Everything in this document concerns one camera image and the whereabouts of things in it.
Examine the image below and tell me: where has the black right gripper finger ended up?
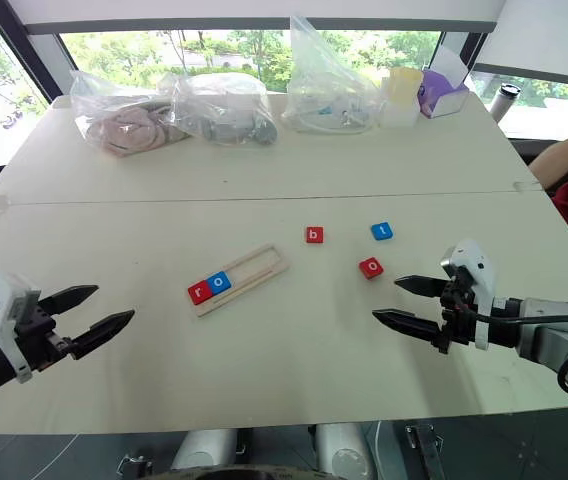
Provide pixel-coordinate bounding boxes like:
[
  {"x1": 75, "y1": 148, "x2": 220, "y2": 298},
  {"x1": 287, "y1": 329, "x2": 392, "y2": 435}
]
[
  {"x1": 371, "y1": 308, "x2": 444, "y2": 347},
  {"x1": 393, "y1": 274, "x2": 449, "y2": 301}
]

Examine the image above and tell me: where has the purple tissue box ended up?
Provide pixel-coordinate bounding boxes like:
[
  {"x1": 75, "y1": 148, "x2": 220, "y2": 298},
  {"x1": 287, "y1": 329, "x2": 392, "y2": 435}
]
[{"x1": 418, "y1": 43, "x2": 472, "y2": 121}]

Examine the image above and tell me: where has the blue letter tile o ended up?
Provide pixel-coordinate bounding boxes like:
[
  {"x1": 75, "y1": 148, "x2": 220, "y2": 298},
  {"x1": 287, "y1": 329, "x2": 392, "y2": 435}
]
[{"x1": 207, "y1": 271, "x2": 234, "y2": 297}]

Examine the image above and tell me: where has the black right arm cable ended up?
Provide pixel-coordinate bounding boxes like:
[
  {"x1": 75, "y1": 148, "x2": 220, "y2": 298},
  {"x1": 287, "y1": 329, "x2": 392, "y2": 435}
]
[{"x1": 456, "y1": 294, "x2": 568, "y2": 396}]

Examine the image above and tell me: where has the black window frame post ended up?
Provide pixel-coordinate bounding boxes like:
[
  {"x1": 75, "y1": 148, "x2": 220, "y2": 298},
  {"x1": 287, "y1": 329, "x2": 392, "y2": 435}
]
[{"x1": 0, "y1": 0, "x2": 64, "y2": 104}]

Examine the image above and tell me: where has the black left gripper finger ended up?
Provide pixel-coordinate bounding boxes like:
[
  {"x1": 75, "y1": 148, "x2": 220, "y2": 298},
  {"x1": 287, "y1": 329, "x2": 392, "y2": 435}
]
[
  {"x1": 67, "y1": 309, "x2": 136, "y2": 362},
  {"x1": 38, "y1": 284, "x2": 100, "y2": 317}
]

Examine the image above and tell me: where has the wooden letter tray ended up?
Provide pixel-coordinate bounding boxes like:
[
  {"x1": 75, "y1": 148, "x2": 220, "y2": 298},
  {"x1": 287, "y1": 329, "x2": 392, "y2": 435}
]
[{"x1": 187, "y1": 243, "x2": 291, "y2": 320}]

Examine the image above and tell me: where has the metal table bracket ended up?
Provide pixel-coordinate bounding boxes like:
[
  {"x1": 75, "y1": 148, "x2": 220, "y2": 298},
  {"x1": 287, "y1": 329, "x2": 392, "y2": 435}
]
[
  {"x1": 115, "y1": 453, "x2": 154, "y2": 480},
  {"x1": 404, "y1": 422, "x2": 446, "y2": 480}
]

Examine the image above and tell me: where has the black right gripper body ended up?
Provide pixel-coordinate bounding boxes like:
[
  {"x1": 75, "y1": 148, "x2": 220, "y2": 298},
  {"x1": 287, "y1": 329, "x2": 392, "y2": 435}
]
[{"x1": 435, "y1": 268, "x2": 481, "y2": 356}]

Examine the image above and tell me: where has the red letter tile o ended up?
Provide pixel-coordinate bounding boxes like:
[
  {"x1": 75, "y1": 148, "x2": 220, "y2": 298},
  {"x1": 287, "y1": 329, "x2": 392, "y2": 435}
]
[{"x1": 357, "y1": 256, "x2": 385, "y2": 282}]

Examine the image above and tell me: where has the plastic bag with white cables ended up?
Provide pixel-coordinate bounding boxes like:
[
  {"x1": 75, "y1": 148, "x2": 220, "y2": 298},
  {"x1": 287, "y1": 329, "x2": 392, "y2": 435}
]
[{"x1": 281, "y1": 14, "x2": 391, "y2": 136}]

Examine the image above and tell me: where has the plastic bag with pink cloth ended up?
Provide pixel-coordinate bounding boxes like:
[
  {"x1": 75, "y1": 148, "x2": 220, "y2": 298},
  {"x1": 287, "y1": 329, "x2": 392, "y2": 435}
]
[{"x1": 68, "y1": 68, "x2": 181, "y2": 160}]

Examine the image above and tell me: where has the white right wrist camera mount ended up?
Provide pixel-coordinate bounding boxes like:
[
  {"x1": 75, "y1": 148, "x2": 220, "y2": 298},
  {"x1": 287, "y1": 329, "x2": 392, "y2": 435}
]
[{"x1": 440, "y1": 238, "x2": 498, "y2": 352}]

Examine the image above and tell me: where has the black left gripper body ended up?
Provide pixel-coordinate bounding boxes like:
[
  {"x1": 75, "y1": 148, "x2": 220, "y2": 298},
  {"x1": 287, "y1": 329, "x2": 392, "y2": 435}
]
[{"x1": 13, "y1": 299, "x2": 74, "y2": 374}]

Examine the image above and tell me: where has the translucent container with yellow lid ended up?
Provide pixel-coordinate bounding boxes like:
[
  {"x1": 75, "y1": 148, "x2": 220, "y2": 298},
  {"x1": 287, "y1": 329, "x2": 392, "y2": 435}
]
[{"x1": 380, "y1": 66, "x2": 425, "y2": 129}]

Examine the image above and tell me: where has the white rounded robot leg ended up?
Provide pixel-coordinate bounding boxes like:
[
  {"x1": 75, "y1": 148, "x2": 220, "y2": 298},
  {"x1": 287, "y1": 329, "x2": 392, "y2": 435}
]
[
  {"x1": 170, "y1": 428, "x2": 239, "y2": 472},
  {"x1": 312, "y1": 422, "x2": 379, "y2": 480}
]

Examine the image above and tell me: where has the red letter tile r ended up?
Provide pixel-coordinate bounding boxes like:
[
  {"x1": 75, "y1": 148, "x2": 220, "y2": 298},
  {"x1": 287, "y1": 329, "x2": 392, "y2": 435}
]
[{"x1": 187, "y1": 281, "x2": 214, "y2": 307}]

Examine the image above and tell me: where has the blue letter tile t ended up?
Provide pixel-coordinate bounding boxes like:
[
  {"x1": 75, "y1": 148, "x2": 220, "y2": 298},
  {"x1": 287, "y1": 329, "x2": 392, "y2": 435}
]
[{"x1": 369, "y1": 221, "x2": 396, "y2": 243}]

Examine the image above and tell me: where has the white tumbler with black lid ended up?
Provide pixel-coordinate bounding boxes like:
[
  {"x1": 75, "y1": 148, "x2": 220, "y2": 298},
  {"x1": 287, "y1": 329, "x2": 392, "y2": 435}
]
[{"x1": 488, "y1": 83, "x2": 522, "y2": 122}]

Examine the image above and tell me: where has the plastic bag with grey items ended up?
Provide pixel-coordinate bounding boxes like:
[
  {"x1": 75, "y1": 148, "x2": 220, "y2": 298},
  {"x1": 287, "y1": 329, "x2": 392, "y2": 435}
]
[{"x1": 170, "y1": 71, "x2": 280, "y2": 148}]

